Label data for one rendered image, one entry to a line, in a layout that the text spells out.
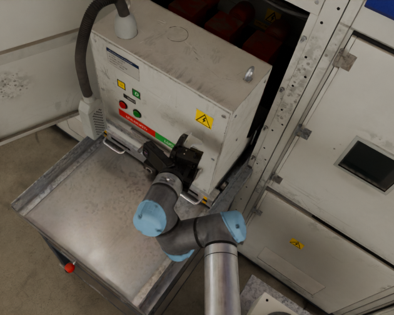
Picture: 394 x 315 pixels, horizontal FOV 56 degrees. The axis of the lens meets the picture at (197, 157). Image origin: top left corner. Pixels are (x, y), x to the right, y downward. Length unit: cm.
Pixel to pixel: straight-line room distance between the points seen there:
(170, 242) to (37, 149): 184
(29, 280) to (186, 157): 149
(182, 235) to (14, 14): 84
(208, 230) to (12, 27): 87
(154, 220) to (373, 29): 66
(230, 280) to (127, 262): 57
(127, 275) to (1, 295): 111
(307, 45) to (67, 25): 79
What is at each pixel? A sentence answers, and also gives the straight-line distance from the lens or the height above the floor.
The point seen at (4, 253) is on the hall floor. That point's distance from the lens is 237.
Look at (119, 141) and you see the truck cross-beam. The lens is 146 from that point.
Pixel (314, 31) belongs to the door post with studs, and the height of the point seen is 153.
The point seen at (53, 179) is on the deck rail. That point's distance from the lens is 148.
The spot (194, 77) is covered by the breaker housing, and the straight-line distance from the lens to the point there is 101.
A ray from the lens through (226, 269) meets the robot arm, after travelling 82.
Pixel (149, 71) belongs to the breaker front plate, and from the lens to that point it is 106.
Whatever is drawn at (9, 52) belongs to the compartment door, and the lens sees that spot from 136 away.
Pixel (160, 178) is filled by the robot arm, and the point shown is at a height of 131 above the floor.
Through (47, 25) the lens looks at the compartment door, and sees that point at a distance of 136.
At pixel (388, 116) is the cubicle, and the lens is 107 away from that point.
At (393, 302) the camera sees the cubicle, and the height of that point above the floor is 55.
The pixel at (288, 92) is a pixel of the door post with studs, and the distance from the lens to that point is 116.
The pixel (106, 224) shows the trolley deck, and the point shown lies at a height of 85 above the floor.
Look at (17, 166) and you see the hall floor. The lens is 260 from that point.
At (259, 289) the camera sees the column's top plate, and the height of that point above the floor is 75.
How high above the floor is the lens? 211
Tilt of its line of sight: 57 degrees down
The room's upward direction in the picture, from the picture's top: 11 degrees clockwise
